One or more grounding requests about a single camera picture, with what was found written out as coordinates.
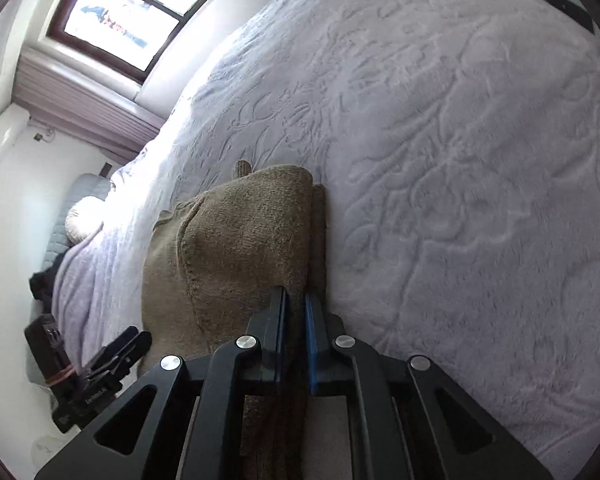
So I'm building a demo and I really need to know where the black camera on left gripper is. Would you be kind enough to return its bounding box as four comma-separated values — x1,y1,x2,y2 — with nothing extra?
24,313,79,402

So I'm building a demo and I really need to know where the striped roman blind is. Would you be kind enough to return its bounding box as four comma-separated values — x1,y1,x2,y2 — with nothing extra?
12,47,164,164

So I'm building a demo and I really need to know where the window with brown frame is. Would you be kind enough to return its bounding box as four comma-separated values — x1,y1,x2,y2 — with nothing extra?
47,0,208,84

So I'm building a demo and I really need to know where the white pillow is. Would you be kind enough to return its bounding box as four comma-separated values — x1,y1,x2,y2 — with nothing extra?
65,196,105,245

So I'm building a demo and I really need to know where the brown knit sweater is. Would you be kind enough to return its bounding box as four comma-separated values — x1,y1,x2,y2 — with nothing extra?
138,160,325,479

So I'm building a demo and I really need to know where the black clothing beside bed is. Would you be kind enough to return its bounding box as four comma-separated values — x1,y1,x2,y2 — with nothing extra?
29,266,58,313

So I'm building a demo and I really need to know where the white embossed bed blanket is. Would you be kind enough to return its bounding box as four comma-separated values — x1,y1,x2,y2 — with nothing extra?
54,0,600,479

